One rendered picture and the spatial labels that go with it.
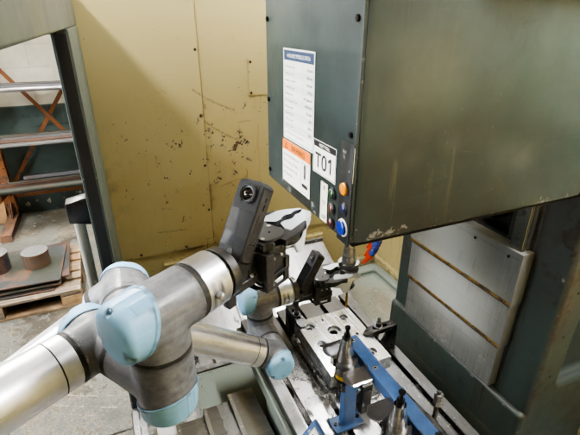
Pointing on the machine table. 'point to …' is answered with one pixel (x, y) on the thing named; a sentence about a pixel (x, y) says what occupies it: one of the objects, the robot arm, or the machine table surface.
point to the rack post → (347, 412)
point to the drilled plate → (335, 340)
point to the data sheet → (299, 96)
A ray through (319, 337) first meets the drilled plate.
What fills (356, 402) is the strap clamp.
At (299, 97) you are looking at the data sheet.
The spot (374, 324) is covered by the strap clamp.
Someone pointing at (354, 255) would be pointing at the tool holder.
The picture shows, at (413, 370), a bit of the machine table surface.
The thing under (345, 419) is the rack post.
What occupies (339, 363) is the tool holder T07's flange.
